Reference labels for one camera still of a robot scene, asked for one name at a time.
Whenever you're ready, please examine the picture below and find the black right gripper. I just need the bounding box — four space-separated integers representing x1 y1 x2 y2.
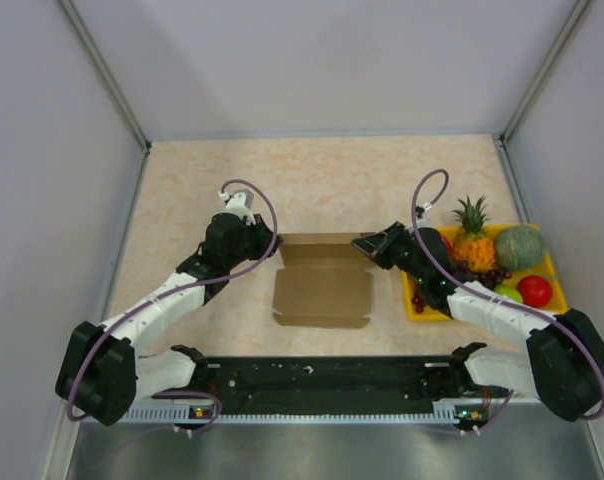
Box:
352 221 428 283

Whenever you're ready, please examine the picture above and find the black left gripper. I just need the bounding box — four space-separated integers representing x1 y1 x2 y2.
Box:
225 214 283 269

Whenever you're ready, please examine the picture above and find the brown cardboard box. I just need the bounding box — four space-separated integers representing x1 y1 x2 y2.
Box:
272 233 375 330

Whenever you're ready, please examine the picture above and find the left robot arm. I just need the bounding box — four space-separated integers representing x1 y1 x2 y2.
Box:
55 213 281 426

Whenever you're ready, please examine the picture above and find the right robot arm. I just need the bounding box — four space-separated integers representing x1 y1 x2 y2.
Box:
352 222 604 422

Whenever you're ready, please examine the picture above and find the orange pineapple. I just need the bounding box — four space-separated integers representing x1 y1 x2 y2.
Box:
452 196 496 273

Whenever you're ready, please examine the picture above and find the purple grape bunch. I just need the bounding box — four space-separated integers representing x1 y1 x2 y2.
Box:
411 262 511 318

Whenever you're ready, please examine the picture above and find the green melon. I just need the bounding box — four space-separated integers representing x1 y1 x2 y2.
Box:
494 225 547 271

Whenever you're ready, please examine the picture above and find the green apple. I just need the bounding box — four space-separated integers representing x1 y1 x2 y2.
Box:
493 284 524 304

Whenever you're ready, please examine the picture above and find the red tomato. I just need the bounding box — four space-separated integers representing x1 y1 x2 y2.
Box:
517 275 553 308

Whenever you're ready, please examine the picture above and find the yellow plastic tray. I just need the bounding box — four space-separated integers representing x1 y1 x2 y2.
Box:
401 253 568 323

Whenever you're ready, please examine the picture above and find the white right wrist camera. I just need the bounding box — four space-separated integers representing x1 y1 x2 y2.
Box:
414 202 432 228

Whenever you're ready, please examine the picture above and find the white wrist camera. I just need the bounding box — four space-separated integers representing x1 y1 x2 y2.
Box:
218 189 256 225
414 202 432 228

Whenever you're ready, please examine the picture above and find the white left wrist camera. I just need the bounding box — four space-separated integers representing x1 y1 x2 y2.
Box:
218 189 256 225

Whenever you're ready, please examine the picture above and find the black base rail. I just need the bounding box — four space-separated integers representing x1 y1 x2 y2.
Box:
150 354 513 416

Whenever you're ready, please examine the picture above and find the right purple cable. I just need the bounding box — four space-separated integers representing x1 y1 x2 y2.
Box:
411 168 604 435

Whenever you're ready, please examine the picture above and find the left aluminium frame post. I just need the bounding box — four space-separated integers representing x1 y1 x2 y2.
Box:
55 0 151 154

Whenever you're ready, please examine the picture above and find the aluminium frame post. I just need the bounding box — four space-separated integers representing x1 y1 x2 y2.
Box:
494 0 595 149
55 0 151 154

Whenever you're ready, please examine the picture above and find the right aluminium frame post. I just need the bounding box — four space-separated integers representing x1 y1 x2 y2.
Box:
494 0 595 149

